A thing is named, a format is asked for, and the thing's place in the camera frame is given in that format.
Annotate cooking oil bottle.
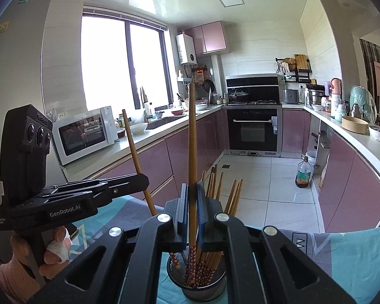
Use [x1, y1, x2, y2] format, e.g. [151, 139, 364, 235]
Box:
[295, 155, 313, 188]

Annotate teal grey printed tablecloth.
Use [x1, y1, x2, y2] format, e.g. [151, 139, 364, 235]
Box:
[66, 196, 380, 304]

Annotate pink base cabinets long row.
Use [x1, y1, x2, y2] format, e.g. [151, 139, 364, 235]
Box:
[82, 109, 226, 210]

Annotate person's left hand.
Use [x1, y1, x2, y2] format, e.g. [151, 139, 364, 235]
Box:
[10, 225, 72, 281]

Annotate dark wooden door frame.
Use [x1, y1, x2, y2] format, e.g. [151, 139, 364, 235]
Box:
[359, 38, 380, 131]

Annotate gas cooktop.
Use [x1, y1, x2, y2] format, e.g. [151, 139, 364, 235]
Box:
[226, 100, 281, 106]

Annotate bunch of wooden chopsticks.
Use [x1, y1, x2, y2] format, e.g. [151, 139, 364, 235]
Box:
[168, 163, 244, 289]

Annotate pink thermos jug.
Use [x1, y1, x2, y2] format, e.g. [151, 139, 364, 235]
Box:
[329, 78, 343, 96]

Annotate white wall water heater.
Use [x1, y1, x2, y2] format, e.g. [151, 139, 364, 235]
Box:
[176, 33, 197, 65]

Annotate black built-in oven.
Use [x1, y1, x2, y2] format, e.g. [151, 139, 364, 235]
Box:
[226, 106, 283, 158]

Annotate brown smartphone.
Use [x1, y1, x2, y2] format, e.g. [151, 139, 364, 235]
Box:
[64, 223, 81, 242]

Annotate black range hood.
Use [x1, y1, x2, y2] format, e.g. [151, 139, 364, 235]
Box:
[225, 73, 280, 89]

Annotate steel stock pot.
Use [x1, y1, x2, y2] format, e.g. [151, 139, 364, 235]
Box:
[308, 89, 324, 106]

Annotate black countertop storage rack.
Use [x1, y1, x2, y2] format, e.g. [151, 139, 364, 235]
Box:
[275, 54, 314, 85]

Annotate pink wall cabinet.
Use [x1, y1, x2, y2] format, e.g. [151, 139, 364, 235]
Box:
[184, 21, 228, 56]

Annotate black pot with glass lid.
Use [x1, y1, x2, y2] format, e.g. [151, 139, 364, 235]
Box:
[229, 89, 250, 104]

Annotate kitchen sink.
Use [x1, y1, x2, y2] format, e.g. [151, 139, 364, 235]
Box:
[146, 116, 186, 130]

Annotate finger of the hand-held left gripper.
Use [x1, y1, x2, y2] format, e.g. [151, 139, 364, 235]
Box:
[52, 173, 150, 194]
[46, 190, 119, 208]

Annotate large kitchen window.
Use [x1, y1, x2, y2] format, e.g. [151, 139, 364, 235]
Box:
[81, 5, 175, 115]

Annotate white microwave oven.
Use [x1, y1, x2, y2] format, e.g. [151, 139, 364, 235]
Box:
[51, 106, 119, 166]

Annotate person's left forearm pink sleeve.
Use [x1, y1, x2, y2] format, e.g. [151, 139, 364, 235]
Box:
[0, 258, 42, 304]

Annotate red-patterned wooden chopstick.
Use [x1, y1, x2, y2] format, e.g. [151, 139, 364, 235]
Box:
[122, 109, 158, 217]
[184, 82, 199, 287]

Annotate steel sink faucet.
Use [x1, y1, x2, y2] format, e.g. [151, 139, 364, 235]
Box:
[140, 86, 153, 118]

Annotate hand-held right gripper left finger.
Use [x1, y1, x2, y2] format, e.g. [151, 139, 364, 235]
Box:
[28, 183, 191, 304]

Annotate round bamboo steamer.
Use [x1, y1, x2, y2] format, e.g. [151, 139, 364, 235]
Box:
[341, 116, 369, 134]

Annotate green plastic bag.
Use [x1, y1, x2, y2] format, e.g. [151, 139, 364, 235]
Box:
[349, 85, 377, 124]

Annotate grey refrigerator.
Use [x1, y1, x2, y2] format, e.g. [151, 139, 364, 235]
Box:
[0, 0, 71, 260]

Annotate black mesh utensil holder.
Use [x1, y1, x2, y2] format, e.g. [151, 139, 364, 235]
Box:
[166, 244, 227, 302]

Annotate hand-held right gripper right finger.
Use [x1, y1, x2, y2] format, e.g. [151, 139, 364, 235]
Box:
[197, 180, 357, 304]

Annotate pink base cabinets curved row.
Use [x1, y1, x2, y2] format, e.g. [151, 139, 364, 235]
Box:
[282, 108, 380, 234]

